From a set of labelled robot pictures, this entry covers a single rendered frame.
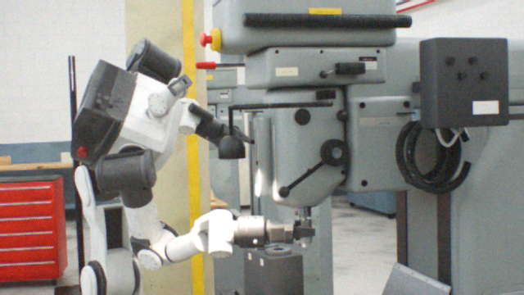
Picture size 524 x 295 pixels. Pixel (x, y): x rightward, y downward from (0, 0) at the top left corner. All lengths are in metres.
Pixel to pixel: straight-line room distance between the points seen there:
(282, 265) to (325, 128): 0.57
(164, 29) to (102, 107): 1.63
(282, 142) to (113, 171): 0.47
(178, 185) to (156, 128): 1.57
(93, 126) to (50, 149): 8.78
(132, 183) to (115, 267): 0.50
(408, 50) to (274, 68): 0.39
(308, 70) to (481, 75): 0.42
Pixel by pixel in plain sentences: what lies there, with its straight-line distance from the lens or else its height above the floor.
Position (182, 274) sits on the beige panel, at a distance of 3.51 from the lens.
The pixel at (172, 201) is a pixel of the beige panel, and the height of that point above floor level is 1.11.
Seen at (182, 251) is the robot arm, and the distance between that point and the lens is 1.86.
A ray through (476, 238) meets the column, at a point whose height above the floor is 1.21.
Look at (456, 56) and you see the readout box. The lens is 1.53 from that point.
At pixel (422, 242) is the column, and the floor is 1.17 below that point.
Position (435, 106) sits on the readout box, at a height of 1.57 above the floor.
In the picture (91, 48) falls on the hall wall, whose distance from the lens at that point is 10.70.
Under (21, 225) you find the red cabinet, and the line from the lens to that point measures 6.23.
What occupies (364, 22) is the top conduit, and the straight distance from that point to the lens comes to 1.65.
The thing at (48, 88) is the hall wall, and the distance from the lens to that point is 10.66.
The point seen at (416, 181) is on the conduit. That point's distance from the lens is 1.59.
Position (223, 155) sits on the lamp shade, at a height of 1.46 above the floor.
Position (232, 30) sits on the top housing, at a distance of 1.60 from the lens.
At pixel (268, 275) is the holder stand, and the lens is 2.05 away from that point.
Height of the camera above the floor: 1.57
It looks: 3 degrees down
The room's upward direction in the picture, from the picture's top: 2 degrees counter-clockwise
